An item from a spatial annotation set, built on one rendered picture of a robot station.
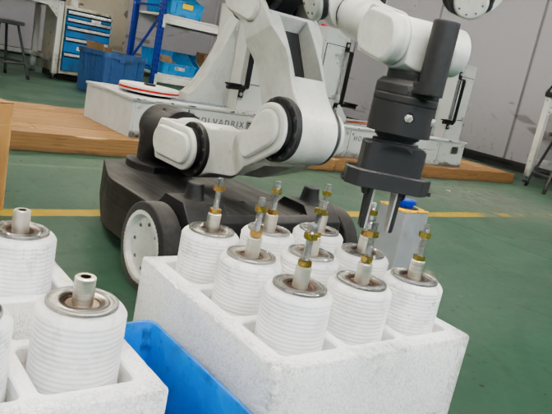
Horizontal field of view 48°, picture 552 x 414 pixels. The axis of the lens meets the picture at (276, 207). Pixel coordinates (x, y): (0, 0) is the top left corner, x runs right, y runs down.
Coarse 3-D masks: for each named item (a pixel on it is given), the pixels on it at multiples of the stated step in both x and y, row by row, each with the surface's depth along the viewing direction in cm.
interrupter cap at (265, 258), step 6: (234, 246) 94; (240, 246) 95; (228, 252) 91; (234, 252) 91; (240, 252) 93; (264, 252) 94; (270, 252) 95; (234, 258) 90; (240, 258) 89; (246, 258) 90; (258, 258) 92; (264, 258) 92; (270, 258) 92; (276, 258) 93; (258, 264) 89; (264, 264) 90
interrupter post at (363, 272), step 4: (360, 260) 91; (360, 264) 90; (364, 264) 89; (368, 264) 89; (372, 264) 90; (356, 268) 90; (360, 268) 90; (364, 268) 89; (368, 268) 89; (356, 272) 90; (360, 272) 90; (364, 272) 89; (368, 272) 90; (356, 276) 90; (360, 276) 90; (364, 276) 90; (368, 276) 90; (356, 280) 90; (360, 280) 90; (364, 280) 90; (368, 280) 90; (364, 284) 90
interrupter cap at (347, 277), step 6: (342, 270) 93; (348, 270) 94; (354, 270) 94; (336, 276) 91; (342, 276) 91; (348, 276) 92; (354, 276) 92; (372, 276) 93; (342, 282) 89; (348, 282) 89; (354, 282) 90; (372, 282) 91; (378, 282) 91; (384, 282) 92; (360, 288) 87; (366, 288) 87; (372, 288) 88; (378, 288) 88; (384, 288) 89
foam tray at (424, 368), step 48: (144, 288) 103; (192, 288) 94; (192, 336) 91; (240, 336) 82; (384, 336) 94; (432, 336) 95; (240, 384) 81; (288, 384) 77; (336, 384) 82; (384, 384) 89; (432, 384) 96
